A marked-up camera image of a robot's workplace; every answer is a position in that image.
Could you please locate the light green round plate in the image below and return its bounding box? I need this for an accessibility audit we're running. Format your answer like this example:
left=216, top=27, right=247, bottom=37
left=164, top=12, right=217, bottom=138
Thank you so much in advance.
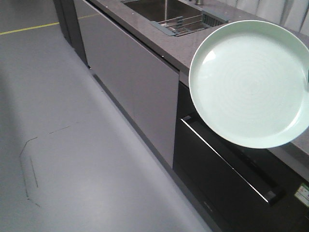
left=188, top=20, right=309, bottom=148

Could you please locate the grey kitchen cabinet front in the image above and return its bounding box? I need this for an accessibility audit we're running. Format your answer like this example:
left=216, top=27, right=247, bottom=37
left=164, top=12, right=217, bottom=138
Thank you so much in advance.
left=74, top=0, right=179, bottom=165

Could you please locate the stainless steel sink basin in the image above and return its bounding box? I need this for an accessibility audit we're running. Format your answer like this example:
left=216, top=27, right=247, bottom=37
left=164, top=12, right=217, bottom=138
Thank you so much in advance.
left=122, top=0, right=218, bottom=22

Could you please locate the grey metal drying rack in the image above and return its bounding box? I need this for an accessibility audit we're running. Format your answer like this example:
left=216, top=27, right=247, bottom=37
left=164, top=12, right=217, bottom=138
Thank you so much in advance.
left=150, top=10, right=229, bottom=37

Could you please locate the dark tall cabinet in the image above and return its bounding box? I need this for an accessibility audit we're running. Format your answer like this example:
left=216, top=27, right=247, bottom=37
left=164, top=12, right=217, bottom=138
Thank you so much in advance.
left=53, top=0, right=88, bottom=66

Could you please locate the black built-in dishwasher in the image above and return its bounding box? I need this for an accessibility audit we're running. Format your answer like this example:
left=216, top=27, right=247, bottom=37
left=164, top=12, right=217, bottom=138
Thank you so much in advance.
left=173, top=83, right=309, bottom=232

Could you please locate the white pleated curtain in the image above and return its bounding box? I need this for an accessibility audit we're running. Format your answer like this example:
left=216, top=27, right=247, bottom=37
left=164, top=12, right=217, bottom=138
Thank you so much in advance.
left=222, top=0, right=309, bottom=36

